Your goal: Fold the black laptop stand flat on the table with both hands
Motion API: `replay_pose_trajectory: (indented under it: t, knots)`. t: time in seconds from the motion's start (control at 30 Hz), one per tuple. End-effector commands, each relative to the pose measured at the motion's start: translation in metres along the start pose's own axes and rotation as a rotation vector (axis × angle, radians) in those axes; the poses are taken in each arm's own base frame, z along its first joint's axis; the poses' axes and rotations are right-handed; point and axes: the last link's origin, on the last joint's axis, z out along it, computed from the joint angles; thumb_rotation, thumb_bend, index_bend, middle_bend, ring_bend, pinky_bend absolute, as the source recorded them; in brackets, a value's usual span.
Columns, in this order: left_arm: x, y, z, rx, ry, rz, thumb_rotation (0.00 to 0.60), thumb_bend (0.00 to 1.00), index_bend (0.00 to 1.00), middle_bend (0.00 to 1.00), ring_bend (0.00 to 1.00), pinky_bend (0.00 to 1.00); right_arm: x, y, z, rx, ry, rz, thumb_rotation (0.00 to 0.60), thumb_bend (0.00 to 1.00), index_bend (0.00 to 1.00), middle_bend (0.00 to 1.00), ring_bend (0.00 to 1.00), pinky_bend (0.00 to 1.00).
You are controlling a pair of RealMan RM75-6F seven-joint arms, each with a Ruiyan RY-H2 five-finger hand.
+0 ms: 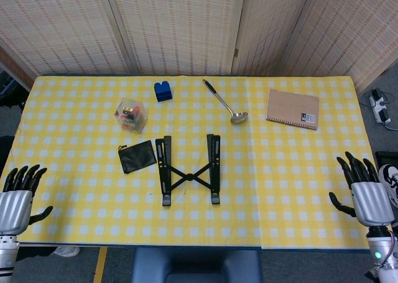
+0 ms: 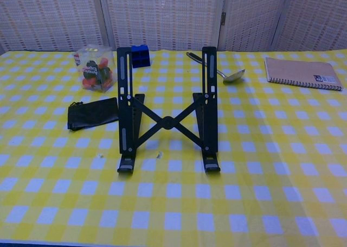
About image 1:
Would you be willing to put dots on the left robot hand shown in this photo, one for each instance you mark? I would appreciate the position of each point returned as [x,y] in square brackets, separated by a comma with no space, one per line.
[14,208]

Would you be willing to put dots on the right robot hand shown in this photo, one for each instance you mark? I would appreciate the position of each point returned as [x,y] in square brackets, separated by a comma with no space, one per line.
[371,202]

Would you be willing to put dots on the black folding laptop stand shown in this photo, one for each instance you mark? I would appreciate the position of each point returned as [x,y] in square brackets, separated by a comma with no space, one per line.
[188,177]

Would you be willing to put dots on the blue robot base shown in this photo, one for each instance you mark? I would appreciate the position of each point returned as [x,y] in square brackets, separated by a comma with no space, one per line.
[196,264]

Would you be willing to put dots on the white and black sneaker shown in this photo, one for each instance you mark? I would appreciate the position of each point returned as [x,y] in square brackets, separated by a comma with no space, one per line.
[390,183]

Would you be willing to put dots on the black bag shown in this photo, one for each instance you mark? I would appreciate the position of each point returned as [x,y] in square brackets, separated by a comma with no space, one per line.
[5,152]

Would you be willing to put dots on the white shoe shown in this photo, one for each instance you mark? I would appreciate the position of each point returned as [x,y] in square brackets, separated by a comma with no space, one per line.
[66,251]

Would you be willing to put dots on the white power strip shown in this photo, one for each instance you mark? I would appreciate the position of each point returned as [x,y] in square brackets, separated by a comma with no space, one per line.
[379,107]

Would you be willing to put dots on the yellow checked tablecloth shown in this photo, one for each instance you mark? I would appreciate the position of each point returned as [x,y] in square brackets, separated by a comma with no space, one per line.
[280,171]

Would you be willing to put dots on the yellow floor tape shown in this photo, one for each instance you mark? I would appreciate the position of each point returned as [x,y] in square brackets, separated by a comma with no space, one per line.
[100,264]

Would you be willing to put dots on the brown spiral notebook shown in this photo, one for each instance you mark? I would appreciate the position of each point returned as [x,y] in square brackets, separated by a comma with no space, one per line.
[290,109]

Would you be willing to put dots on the clear box with toys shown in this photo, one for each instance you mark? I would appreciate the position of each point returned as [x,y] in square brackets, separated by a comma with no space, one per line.
[130,115]

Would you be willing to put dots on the blue building block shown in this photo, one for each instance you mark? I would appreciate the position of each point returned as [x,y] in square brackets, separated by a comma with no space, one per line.
[163,92]

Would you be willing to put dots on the beige woven folding screen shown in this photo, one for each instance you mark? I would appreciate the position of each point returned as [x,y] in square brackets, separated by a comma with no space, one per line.
[186,31]

